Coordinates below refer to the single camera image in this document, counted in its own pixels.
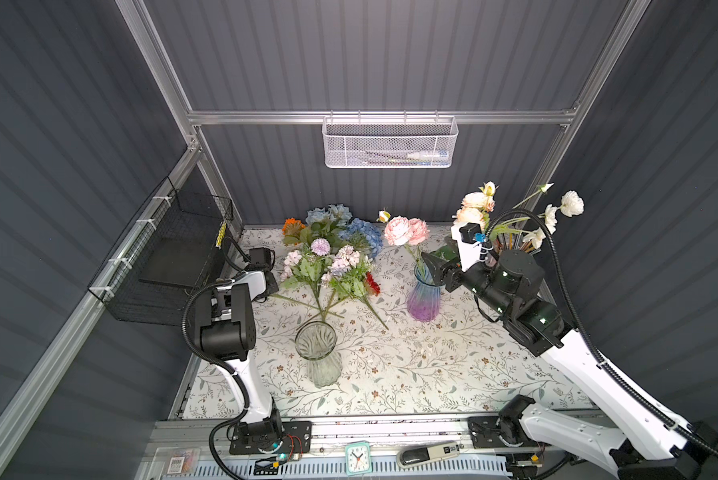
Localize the small green alarm clock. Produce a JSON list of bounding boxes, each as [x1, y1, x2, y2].
[[344, 441, 374, 476]]

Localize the clear ribbed glass vase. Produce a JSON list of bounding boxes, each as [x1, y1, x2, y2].
[[295, 321, 342, 388]]

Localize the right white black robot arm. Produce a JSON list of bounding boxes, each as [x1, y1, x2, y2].
[[422, 250, 718, 479]]

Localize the red flower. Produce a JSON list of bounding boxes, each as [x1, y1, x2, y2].
[[365, 272, 381, 296]]

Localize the right black corrugated cable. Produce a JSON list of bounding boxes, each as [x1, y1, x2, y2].
[[484, 208, 718, 472]]

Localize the lilac small blossom sprig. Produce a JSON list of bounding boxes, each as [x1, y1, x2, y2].
[[280, 245, 371, 286]]

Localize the grey stapler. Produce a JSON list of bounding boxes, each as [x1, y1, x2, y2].
[[396, 442, 462, 469]]

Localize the white wire mesh basket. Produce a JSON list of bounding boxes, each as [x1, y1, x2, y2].
[[321, 114, 459, 169]]

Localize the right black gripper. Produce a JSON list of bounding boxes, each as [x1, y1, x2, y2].
[[421, 249, 511, 319]]

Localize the cream peach rose stem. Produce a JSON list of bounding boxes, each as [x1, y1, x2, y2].
[[451, 181, 498, 242]]

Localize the floral patterned table mat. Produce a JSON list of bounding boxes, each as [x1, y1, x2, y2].
[[181, 224, 594, 418]]

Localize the left black corrugated cable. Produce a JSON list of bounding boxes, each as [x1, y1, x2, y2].
[[180, 236, 276, 480]]

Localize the blue hydrangea flower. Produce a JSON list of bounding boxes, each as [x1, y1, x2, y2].
[[340, 218, 383, 259]]

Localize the orange flower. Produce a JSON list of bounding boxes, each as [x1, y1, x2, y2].
[[282, 218, 305, 238]]

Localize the white poppy flower stem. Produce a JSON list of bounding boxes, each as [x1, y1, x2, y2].
[[489, 190, 585, 253]]

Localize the blue purple glass vase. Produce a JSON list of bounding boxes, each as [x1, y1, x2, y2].
[[406, 262, 441, 322]]

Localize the black wire basket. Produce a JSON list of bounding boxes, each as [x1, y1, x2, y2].
[[88, 181, 234, 327]]

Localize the light blue flower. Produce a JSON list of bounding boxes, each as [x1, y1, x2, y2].
[[306, 204, 353, 225]]

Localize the purple pompom flower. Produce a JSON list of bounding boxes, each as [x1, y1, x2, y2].
[[310, 238, 331, 257]]

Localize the pink rose stem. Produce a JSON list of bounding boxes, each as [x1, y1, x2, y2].
[[377, 210, 432, 284]]

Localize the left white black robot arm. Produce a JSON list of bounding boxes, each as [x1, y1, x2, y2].
[[181, 247, 278, 425]]

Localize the black corrugated cable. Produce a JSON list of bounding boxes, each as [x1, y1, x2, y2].
[[180, 236, 276, 480], [484, 208, 718, 472]]

